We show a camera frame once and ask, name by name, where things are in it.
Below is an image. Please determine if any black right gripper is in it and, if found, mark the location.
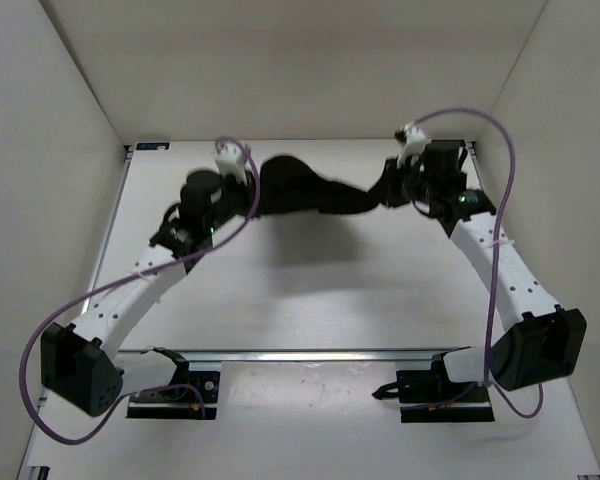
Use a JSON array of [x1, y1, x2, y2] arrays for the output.
[[371, 156, 439, 211]]

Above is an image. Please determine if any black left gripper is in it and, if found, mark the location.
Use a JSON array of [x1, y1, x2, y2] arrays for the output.
[[210, 163, 275, 225]]

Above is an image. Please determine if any black skirt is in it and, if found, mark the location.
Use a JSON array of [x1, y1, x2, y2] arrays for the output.
[[256, 155, 408, 217]]

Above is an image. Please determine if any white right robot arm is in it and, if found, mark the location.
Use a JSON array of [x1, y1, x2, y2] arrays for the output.
[[384, 140, 587, 401]]

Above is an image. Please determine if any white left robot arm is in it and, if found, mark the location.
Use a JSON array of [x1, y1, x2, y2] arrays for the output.
[[40, 169, 256, 417]]

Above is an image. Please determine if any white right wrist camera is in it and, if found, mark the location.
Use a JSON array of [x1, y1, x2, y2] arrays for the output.
[[394, 122, 431, 169]]

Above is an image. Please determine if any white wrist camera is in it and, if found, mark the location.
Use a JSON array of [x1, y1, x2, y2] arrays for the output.
[[394, 122, 431, 169], [213, 139, 250, 185]]

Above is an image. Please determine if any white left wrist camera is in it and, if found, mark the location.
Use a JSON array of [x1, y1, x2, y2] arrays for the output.
[[213, 139, 250, 185]]

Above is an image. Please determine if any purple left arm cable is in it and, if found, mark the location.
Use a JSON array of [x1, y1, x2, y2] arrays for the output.
[[18, 137, 261, 446]]

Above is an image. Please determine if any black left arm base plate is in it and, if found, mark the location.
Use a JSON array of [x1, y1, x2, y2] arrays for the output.
[[126, 356, 221, 421]]

